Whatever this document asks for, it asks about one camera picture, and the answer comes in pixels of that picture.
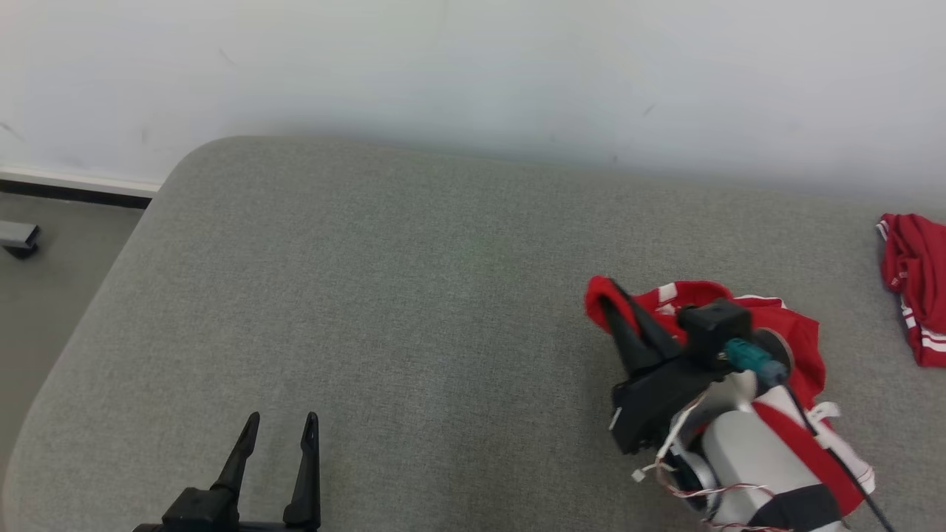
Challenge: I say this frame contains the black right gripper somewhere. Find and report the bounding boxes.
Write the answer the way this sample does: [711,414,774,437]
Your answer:
[599,282,729,455]

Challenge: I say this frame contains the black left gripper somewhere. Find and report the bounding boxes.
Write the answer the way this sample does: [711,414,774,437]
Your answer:
[133,412,321,532]

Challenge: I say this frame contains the red shorts with white trim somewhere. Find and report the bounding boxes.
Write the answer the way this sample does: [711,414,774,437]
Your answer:
[584,276,877,518]

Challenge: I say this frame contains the red jersey number 23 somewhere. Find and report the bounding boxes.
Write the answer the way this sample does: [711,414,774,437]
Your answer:
[876,213,946,368]

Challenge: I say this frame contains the grey fabric sofa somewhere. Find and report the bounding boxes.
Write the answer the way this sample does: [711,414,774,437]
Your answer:
[0,135,946,532]

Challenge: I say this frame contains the grey metal leg with caster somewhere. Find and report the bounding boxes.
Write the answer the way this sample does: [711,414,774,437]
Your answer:
[0,220,41,259]

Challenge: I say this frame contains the black and white baseboard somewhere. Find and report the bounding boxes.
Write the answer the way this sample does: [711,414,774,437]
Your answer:
[0,168,160,210]

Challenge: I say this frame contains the black cable with teal plug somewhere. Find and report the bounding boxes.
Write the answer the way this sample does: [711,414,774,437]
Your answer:
[723,338,899,532]

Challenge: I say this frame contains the thin white and red wires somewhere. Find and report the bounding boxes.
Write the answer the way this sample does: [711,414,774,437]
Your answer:
[630,392,784,532]

